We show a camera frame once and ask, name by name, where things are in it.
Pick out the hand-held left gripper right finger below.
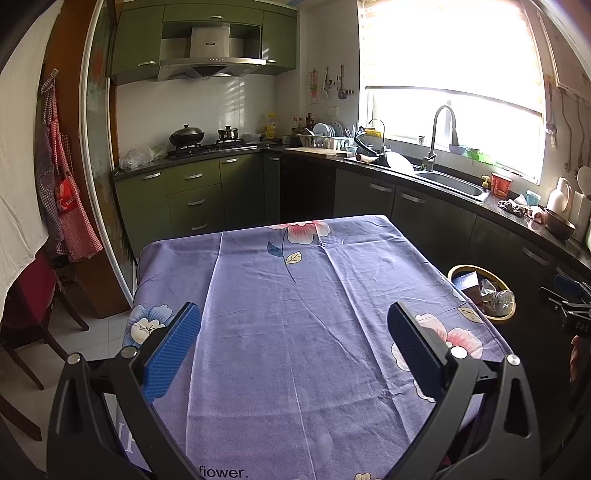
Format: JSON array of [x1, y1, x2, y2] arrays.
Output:
[[387, 302, 542, 480]]

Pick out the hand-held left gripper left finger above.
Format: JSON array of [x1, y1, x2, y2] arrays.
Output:
[[46, 301, 204, 480]]

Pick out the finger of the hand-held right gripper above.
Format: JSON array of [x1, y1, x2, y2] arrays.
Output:
[[538, 274, 591, 313]]

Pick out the clear plastic bottle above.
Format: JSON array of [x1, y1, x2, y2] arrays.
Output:
[[488, 290, 515, 317]]

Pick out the blue cardboard box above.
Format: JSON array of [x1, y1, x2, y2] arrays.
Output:
[[451, 271, 482, 297]]

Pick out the yellow-rimmed dark bin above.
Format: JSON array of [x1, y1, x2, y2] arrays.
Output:
[[447, 264, 517, 323]]

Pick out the person's right hand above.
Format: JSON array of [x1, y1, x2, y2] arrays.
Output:
[[569, 335, 584, 385]]

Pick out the brown bowl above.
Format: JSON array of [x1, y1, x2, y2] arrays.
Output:
[[544, 208, 577, 241]]

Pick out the white jug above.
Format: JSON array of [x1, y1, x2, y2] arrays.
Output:
[[546, 176, 576, 213]]

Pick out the dark kitchen countertop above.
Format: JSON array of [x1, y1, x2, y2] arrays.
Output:
[[113, 143, 591, 273]]

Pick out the purple floral tablecloth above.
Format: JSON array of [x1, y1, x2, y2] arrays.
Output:
[[122, 215, 514, 480]]

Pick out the red container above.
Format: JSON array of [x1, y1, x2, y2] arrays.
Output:
[[490, 172, 513, 199]]

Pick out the dark lower cabinets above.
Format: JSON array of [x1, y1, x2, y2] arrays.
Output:
[[279, 157, 591, 467]]

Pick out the red wooden chair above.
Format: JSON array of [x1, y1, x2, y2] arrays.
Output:
[[0, 251, 91, 389]]

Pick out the steel sink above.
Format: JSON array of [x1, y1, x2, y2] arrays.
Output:
[[414, 170, 491, 203]]

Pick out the green lower cabinets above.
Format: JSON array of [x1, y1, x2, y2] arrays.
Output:
[[113, 152, 283, 260]]

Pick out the green cabinets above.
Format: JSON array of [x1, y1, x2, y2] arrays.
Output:
[[113, 152, 283, 260], [110, 0, 298, 87]]

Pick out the red checked apron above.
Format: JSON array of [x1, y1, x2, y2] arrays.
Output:
[[37, 69, 103, 262]]

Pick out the white plate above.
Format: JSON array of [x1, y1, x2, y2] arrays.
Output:
[[385, 151, 417, 175]]

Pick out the tall sink faucet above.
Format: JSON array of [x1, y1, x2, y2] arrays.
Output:
[[421, 105, 459, 173]]

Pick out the plastic bag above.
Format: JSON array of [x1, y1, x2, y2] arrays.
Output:
[[119, 145, 170, 171]]

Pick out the gas stove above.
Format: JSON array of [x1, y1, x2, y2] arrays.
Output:
[[167, 141, 258, 160]]

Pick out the black wok with lid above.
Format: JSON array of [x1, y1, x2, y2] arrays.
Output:
[[169, 124, 206, 149]]

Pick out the small faucet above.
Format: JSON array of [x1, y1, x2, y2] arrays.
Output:
[[368, 119, 388, 153]]

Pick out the wooden cutting board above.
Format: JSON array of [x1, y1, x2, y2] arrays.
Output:
[[283, 147, 343, 158]]

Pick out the dish rack with dishes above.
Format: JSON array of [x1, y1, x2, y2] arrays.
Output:
[[298, 121, 357, 151]]

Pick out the window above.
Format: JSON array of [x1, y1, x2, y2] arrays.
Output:
[[358, 0, 556, 186]]

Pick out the white cloth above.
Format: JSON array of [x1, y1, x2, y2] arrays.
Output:
[[0, 0, 64, 302]]

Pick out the hanging kitchen utensils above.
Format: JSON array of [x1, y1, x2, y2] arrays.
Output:
[[307, 65, 356, 105]]

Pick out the steel range hood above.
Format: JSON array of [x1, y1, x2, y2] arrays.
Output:
[[157, 23, 267, 82]]

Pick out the green upper cabinets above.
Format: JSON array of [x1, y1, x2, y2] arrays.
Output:
[[110, 0, 298, 87]]

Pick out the sliding door frame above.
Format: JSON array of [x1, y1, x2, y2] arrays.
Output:
[[79, 0, 140, 306]]

